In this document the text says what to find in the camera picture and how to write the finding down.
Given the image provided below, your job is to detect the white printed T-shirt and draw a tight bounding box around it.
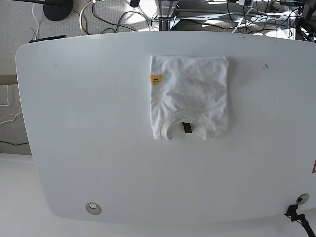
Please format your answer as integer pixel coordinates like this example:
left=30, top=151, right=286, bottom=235
left=150, top=56, right=229, bottom=140

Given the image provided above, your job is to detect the left table grommet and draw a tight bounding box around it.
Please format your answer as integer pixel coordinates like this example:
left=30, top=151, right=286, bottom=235
left=85, top=202, right=102, bottom=215

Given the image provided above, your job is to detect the table grommet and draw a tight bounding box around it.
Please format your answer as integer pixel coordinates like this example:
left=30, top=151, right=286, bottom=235
left=85, top=202, right=102, bottom=215
left=296, top=193, right=309, bottom=205

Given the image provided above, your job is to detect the black round stand base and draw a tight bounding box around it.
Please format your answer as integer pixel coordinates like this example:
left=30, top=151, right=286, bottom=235
left=43, top=0, right=74, bottom=21

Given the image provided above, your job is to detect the red warning sticker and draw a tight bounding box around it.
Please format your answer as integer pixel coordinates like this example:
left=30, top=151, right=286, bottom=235
left=312, top=159, right=316, bottom=173

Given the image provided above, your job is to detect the right table grommet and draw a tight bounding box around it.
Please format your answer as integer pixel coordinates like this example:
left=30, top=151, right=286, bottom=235
left=296, top=193, right=309, bottom=205

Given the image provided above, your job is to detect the aluminium table post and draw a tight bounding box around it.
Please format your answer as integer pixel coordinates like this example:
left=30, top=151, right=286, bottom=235
left=154, top=0, right=180, bottom=31

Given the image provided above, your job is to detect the yellow cable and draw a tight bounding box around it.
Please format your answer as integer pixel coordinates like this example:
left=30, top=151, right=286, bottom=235
left=79, top=0, right=96, bottom=36

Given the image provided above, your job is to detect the black clamp mount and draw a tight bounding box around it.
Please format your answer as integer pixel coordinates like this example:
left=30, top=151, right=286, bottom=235
left=285, top=204, right=315, bottom=237

